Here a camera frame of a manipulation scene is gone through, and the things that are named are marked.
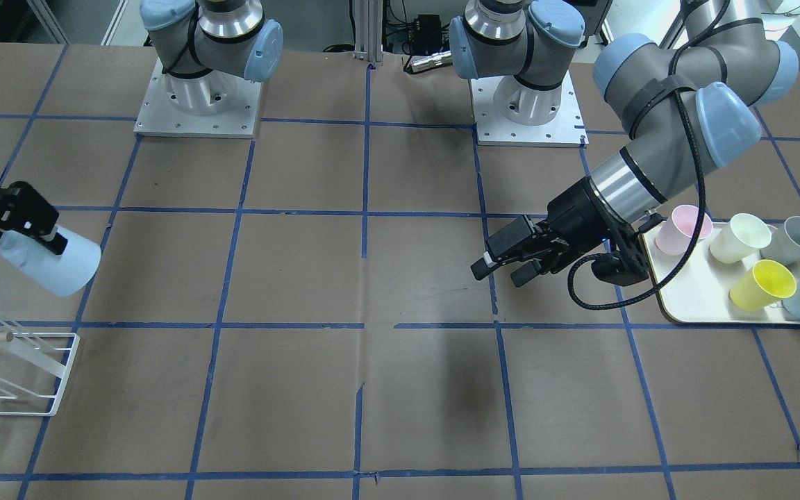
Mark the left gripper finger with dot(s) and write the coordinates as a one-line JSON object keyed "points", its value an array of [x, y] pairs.
{"points": [[531, 269], [516, 242]]}

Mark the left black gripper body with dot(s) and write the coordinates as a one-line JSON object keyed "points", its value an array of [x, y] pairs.
{"points": [[576, 215]]}

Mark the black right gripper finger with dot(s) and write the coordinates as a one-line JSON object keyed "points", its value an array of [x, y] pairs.
{"points": [[27, 211], [54, 242]]}

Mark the light blue ribbed cup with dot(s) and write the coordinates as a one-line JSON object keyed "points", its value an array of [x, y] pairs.
{"points": [[61, 274]]}

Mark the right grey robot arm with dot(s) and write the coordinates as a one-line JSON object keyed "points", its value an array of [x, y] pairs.
{"points": [[213, 58]]}

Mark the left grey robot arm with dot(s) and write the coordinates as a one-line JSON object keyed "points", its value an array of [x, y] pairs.
{"points": [[685, 111]]}

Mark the pink cup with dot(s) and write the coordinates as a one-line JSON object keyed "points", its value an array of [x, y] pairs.
{"points": [[676, 233]]}

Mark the pale green cup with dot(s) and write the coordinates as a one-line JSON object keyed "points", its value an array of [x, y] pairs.
{"points": [[744, 235]]}

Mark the yellow cup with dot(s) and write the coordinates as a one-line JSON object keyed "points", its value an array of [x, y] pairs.
{"points": [[766, 283]]}

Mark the grey cup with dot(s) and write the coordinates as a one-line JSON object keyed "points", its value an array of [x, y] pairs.
{"points": [[784, 247]]}

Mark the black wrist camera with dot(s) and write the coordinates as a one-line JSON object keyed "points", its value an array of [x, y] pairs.
{"points": [[626, 263]]}

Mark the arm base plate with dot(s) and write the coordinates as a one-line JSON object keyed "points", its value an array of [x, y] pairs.
{"points": [[212, 106], [510, 114]]}

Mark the white wire cup rack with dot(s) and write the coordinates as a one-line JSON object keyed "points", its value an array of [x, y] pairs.
{"points": [[35, 368]]}

